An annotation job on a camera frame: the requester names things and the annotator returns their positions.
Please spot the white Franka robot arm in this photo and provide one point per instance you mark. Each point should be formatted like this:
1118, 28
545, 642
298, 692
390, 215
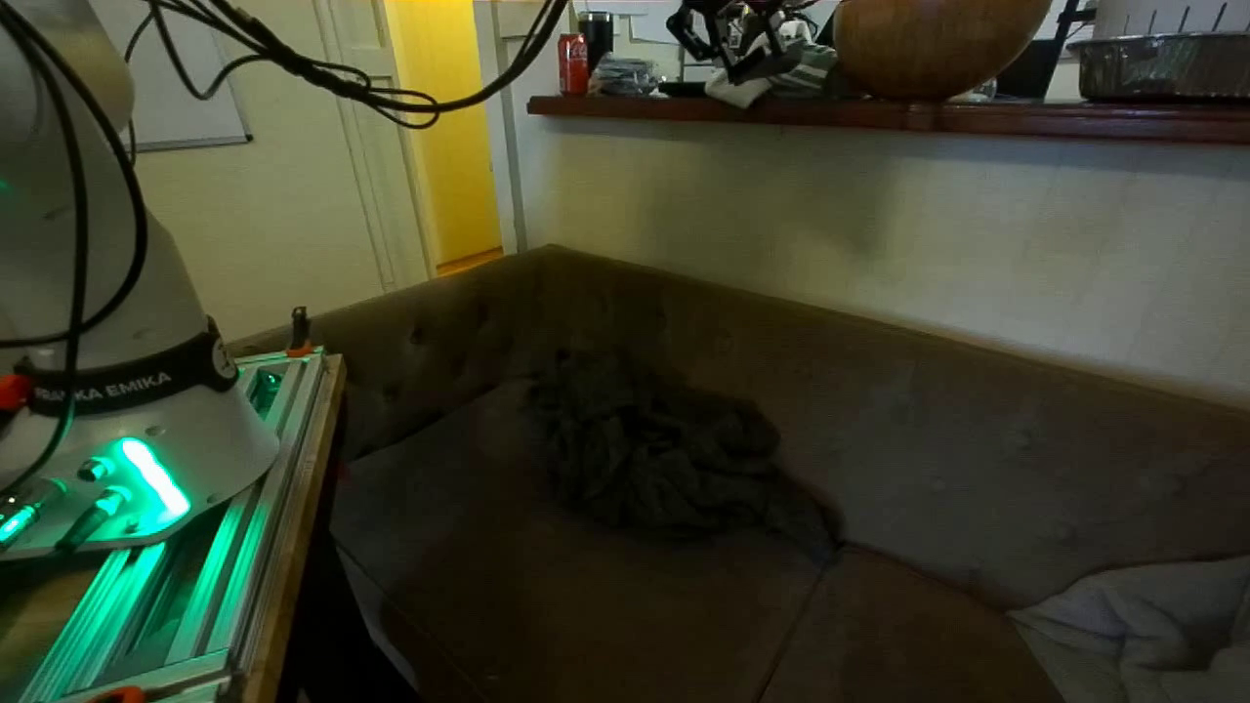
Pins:
80, 258

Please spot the dark grey crumpled towel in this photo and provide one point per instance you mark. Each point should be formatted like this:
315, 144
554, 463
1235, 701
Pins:
649, 454

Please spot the red can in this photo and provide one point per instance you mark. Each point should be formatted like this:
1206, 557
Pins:
575, 66

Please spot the black cup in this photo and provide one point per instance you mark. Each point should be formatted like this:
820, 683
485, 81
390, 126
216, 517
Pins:
601, 41

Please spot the pile of papers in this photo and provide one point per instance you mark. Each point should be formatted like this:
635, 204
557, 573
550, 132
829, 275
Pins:
785, 72

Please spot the brown tufted sofa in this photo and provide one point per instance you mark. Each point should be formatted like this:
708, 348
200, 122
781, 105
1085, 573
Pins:
938, 454

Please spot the green lit cart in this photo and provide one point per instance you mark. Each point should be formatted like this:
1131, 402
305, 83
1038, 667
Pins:
295, 523

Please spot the large brown round gourd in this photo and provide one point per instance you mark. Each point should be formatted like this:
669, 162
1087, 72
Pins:
938, 45

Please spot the white pillow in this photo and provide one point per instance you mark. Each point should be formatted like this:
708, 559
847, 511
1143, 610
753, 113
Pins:
1148, 631

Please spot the silver foil tray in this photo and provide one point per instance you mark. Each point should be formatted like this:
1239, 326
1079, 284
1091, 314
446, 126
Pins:
1158, 70

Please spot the orange red knob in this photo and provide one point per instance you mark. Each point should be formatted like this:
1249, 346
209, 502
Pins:
12, 394

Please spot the dark wooden wall shelf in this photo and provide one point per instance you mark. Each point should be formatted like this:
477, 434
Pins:
913, 118

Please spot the white wall board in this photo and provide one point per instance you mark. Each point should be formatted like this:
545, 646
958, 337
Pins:
196, 105

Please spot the aluminium rail frame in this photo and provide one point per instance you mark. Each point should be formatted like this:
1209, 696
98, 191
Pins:
169, 586

